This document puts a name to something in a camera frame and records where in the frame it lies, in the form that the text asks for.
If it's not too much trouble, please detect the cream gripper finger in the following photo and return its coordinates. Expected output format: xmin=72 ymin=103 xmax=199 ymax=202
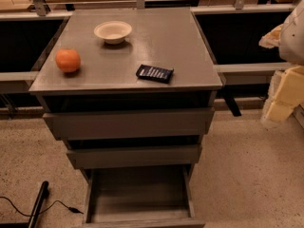
xmin=261 ymin=66 xmax=304 ymax=124
xmin=258 ymin=25 xmax=283 ymax=48

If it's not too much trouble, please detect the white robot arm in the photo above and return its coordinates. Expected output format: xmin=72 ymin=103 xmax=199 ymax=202
xmin=258 ymin=0 xmax=304 ymax=125

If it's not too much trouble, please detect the top grey drawer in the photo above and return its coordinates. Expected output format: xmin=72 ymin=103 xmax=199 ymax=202
xmin=43 ymin=108 xmax=214 ymax=141

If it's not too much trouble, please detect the middle grey drawer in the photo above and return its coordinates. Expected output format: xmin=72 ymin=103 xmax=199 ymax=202
xmin=66 ymin=144 xmax=202 ymax=169

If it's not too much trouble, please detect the grey drawer cabinet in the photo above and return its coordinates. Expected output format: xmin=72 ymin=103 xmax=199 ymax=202
xmin=28 ymin=7 xmax=223 ymax=228

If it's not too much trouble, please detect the bottom grey open drawer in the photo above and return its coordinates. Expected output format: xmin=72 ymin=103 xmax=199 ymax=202
xmin=82 ymin=165 xmax=204 ymax=228

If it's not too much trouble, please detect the white bowl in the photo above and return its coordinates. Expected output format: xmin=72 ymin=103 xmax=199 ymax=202
xmin=94 ymin=21 xmax=132 ymax=45

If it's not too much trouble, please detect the orange fruit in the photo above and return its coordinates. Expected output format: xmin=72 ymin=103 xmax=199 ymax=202
xmin=55 ymin=48 xmax=81 ymax=73

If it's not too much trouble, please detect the black metal floor bar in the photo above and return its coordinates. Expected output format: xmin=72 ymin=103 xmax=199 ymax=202
xmin=0 ymin=180 xmax=49 ymax=228

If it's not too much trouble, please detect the right grey rail desk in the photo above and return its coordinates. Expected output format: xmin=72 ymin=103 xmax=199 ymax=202
xmin=191 ymin=4 xmax=294 ymax=116

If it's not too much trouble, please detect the black cable on floor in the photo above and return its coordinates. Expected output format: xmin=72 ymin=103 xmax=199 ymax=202
xmin=0 ymin=196 xmax=85 ymax=218

